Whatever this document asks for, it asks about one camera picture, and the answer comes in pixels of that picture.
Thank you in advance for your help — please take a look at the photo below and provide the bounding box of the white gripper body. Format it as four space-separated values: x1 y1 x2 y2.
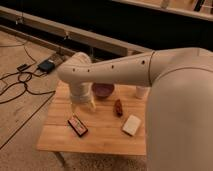
69 83 96 111

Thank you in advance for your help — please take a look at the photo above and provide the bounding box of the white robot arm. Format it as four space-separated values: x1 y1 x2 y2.
58 47 213 171

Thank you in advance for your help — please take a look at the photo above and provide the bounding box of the dark red ceramic bowl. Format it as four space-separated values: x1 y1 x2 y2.
92 83 114 99

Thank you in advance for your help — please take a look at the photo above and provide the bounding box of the black red rectangular box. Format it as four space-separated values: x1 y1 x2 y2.
68 115 88 137

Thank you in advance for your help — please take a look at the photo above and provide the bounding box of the brown figurine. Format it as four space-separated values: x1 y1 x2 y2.
114 99 123 117

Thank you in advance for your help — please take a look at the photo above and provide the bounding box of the black power adapter box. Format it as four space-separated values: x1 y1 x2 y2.
38 60 55 73

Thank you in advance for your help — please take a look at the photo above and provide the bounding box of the wooden table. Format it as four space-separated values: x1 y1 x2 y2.
36 79 148 168

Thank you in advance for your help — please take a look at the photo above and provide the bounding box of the white rectangular block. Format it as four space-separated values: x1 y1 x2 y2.
122 115 141 136

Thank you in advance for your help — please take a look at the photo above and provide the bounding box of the small black device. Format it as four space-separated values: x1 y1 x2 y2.
17 64 30 72

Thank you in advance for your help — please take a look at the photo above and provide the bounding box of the long wooden beam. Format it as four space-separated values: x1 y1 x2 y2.
0 6 152 56

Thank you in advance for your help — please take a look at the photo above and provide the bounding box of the black floor cable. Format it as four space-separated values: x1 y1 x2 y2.
0 36 57 105

